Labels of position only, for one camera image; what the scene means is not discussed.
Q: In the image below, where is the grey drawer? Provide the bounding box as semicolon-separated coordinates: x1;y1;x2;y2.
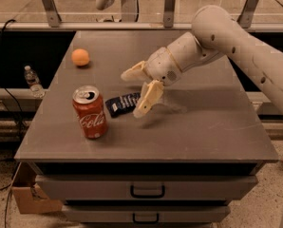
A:
62;205;230;224
36;175;257;201

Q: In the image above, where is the middle metal railing bracket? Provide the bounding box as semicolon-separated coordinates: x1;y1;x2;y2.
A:
163;0;176;28

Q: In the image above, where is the metal railing bracket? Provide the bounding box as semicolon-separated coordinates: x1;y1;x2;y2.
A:
237;0;259;29
41;0;62;28
163;0;176;28

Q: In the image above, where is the clear plastic water bottle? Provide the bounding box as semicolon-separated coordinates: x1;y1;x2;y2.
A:
24;66;45;98

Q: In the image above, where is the dark blue rxbar wrapper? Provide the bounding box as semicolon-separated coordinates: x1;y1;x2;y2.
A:
105;92;141;118

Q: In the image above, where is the left metal railing bracket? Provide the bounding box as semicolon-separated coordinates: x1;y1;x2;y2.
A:
41;0;62;28

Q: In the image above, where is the cardboard box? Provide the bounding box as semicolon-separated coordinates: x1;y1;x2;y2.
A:
11;163;63;214

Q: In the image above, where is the upper grey drawer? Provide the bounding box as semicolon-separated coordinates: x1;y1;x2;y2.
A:
36;175;257;201

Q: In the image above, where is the red coca-cola can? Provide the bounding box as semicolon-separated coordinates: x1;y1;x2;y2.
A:
72;85;108;139

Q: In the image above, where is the grey drawer cabinet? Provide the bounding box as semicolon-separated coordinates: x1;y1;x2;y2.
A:
16;30;277;228

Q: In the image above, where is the lower grey drawer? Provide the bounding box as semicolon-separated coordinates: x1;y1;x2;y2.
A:
62;205;230;224

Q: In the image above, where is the orange fruit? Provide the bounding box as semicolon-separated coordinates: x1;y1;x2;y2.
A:
71;48;90;67

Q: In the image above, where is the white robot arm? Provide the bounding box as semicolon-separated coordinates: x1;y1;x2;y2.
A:
121;6;283;118

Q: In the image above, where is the black cable on left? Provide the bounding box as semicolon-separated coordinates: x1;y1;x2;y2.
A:
0;18;28;228

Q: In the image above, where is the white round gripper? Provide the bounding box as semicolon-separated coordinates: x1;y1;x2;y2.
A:
121;47;182;118

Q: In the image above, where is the right metal railing bracket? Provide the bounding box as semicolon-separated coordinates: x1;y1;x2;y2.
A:
237;0;259;29

